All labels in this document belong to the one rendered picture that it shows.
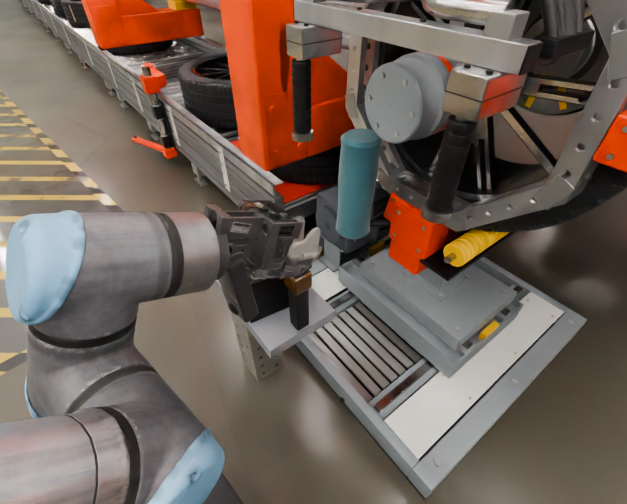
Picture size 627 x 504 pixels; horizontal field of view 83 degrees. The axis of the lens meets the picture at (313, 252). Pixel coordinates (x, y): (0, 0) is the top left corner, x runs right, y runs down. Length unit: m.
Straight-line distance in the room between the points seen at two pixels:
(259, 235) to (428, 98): 0.35
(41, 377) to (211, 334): 0.97
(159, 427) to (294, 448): 0.82
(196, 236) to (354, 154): 0.49
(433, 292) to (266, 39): 0.84
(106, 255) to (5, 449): 0.15
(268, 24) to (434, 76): 0.50
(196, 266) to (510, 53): 0.40
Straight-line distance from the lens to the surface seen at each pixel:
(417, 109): 0.62
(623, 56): 0.64
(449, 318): 1.13
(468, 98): 0.48
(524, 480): 1.24
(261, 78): 1.03
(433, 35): 0.54
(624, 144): 0.66
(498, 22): 0.49
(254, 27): 1.00
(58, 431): 0.29
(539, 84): 0.80
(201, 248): 0.38
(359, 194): 0.83
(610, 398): 1.49
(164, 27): 2.96
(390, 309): 1.18
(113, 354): 0.40
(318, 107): 1.16
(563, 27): 0.55
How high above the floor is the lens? 1.07
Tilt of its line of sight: 42 degrees down
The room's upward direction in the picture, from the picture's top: straight up
